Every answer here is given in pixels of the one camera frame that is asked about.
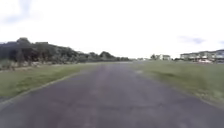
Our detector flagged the grey asphalt path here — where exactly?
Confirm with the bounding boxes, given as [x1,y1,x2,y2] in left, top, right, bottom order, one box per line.
[0,61,224,128]

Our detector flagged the row of trees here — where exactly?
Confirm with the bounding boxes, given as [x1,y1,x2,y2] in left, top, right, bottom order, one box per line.
[0,37,132,70]

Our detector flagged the grass field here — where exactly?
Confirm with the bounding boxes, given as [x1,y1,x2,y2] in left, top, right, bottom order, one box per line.
[130,59,224,105]

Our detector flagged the grass strip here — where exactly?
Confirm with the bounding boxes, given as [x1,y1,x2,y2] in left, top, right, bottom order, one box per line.
[0,61,111,100]

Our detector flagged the long pale building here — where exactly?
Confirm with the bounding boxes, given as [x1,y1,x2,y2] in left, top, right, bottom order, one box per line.
[179,49,224,64]

